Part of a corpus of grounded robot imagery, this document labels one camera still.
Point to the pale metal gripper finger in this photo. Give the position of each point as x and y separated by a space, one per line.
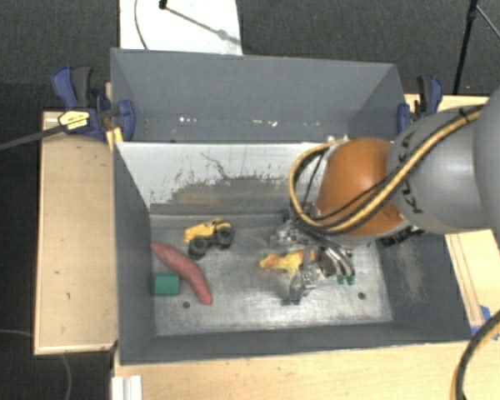
295 293
310 281

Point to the yellow toy food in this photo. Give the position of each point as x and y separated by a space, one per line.
283 261

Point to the yellow toy truck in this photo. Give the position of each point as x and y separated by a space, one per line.
208 233

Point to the red-brown sweet potato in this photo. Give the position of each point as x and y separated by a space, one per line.
187 271

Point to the green block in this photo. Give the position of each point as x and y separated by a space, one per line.
165 283

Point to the grey metal bin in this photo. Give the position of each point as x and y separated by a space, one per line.
241 98

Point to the pale wood board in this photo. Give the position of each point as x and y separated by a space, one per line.
75 244

